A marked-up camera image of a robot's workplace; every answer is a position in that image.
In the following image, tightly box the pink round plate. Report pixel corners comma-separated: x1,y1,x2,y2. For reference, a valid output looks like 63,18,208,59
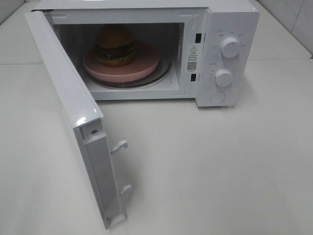
83,40,160,83

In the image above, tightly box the round white door release button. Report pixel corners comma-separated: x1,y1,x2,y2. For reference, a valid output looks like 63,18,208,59
210,91,225,104

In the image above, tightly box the white microwave door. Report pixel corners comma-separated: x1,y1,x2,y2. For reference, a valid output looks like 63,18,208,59
25,11,132,229

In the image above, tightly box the burger with lettuce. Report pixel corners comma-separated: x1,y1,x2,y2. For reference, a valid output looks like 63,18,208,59
95,24,136,68

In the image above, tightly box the glass microwave turntable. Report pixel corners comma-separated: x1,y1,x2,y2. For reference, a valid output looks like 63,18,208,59
89,58,172,89

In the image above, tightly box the white warning label sticker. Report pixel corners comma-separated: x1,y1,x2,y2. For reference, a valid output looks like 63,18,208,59
186,44,201,72

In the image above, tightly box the lower white microwave knob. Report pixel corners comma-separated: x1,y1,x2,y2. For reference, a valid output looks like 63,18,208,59
215,69,233,87

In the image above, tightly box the white microwave knob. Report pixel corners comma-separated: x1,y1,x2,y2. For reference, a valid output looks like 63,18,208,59
215,69,233,87
221,35,241,58

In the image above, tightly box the white microwave oven body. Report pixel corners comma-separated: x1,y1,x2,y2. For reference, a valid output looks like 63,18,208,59
30,0,259,107

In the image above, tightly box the upper white microwave knob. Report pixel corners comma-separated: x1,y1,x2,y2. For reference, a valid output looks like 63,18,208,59
221,35,241,58

